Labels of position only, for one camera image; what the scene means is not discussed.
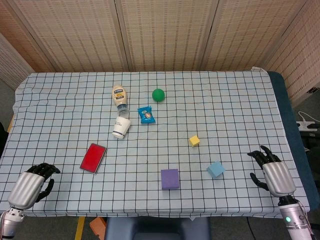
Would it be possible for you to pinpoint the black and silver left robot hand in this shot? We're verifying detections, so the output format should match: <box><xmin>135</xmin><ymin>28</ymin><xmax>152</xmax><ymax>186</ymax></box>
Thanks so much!
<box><xmin>6</xmin><ymin>162</ymin><xmax>61</xmax><ymax>210</ymax></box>

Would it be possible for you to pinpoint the light blue checkered tablecloth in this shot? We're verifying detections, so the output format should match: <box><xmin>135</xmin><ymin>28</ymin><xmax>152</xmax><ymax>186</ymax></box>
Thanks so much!
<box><xmin>0</xmin><ymin>66</ymin><xmax>311</xmax><ymax>219</ymax></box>

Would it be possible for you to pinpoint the black object beside table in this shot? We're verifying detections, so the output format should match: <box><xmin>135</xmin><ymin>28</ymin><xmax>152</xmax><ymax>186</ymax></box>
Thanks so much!
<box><xmin>0</xmin><ymin>121</ymin><xmax>6</xmax><ymax>156</ymax></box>

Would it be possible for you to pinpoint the small yellow foam cube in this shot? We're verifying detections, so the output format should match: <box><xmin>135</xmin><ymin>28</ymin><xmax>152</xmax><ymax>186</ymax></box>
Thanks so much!
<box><xmin>188</xmin><ymin>135</ymin><xmax>201</xmax><ymax>148</ymax></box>

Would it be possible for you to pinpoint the yellow floor tape strip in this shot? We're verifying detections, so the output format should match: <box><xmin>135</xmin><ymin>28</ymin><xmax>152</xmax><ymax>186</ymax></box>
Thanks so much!
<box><xmin>74</xmin><ymin>216</ymin><xmax>86</xmax><ymax>240</ymax></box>

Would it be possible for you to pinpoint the white paper cup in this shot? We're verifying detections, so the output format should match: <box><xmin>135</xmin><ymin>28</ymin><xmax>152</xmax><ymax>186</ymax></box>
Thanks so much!
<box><xmin>111</xmin><ymin>116</ymin><xmax>132</xmax><ymax>139</ymax></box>

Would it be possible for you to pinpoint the light blue block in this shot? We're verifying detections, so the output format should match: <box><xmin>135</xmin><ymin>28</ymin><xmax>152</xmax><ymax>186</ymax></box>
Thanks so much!
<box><xmin>206</xmin><ymin>161</ymin><xmax>226</xmax><ymax>179</ymax></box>

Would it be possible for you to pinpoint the purple block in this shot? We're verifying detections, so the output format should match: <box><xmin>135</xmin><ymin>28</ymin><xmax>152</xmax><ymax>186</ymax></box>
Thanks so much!
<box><xmin>160</xmin><ymin>168</ymin><xmax>181</xmax><ymax>191</ymax></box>

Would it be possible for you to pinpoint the white power cable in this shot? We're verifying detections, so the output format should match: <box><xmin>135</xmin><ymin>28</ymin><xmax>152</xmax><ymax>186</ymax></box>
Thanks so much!
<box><xmin>299</xmin><ymin>111</ymin><xmax>315</xmax><ymax>123</ymax></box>

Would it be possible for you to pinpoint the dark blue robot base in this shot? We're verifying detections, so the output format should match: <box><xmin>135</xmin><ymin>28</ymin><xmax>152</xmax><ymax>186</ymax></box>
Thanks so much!
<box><xmin>104</xmin><ymin>216</ymin><xmax>211</xmax><ymax>240</ymax></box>

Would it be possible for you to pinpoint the blue snack packet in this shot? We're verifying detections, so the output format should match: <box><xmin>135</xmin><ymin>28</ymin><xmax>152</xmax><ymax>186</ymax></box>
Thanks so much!
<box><xmin>137</xmin><ymin>105</ymin><xmax>157</xmax><ymax>125</ymax></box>

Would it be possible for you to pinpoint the orange block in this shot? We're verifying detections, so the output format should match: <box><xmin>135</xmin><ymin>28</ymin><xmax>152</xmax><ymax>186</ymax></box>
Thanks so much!
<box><xmin>89</xmin><ymin>216</ymin><xmax>106</xmax><ymax>238</ymax></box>

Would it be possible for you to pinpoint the mayonnaise squeeze bottle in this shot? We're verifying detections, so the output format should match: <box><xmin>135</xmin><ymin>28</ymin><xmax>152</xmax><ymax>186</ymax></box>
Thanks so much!
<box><xmin>111</xmin><ymin>84</ymin><xmax>130</xmax><ymax>117</ymax></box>

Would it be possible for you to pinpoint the dark blue table pad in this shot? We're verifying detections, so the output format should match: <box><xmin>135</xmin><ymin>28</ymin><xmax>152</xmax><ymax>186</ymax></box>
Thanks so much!
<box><xmin>267</xmin><ymin>71</ymin><xmax>315</xmax><ymax>211</ymax></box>

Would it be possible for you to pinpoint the black equipment on floor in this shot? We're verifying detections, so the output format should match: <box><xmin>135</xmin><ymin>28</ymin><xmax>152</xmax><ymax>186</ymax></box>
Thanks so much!
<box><xmin>301</xmin><ymin>129</ymin><xmax>320</xmax><ymax>201</ymax></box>

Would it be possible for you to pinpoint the beige woven folding screen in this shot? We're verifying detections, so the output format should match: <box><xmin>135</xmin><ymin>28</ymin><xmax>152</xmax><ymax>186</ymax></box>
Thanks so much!
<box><xmin>0</xmin><ymin>0</ymin><xmax>320</xmax><ymax>108</ymax></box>

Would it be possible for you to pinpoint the green ball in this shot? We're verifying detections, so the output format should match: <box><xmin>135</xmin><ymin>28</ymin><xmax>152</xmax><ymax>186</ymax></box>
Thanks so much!
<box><xmin>151</xmin><ymin>88</ymin><xmax>166</xmax><ymax>103</ymax></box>

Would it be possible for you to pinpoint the white power strip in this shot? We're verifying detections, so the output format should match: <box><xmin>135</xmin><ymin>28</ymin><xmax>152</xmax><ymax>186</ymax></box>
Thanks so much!
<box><xmin>296</xmin><ymin>120</ymin><xmax>320</xmax><ymax>132</ymax></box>

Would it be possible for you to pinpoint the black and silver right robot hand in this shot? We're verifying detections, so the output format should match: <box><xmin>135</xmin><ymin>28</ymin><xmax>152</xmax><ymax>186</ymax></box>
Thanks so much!
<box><xmin>247</xmin><ymin>145</ymin><xmax>297</xmax><ymax>198</ymax></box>

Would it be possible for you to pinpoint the flat red tin box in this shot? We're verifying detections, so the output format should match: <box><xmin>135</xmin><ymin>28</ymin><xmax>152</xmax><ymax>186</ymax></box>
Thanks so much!
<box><xmin>79</xmin><ymin>142</ymin><xmax>108</xmax><ymax>175</ymax></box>

